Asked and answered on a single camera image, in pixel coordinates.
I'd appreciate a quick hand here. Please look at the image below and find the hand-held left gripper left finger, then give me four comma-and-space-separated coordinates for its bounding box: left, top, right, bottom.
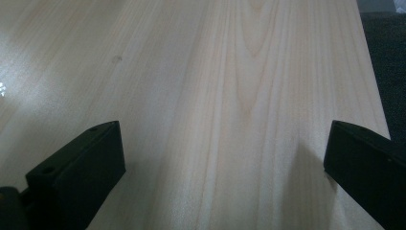
24, 120, 127, 230

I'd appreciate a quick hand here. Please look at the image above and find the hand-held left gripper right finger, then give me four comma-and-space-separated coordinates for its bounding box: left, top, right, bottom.
323, 119, 406, 230

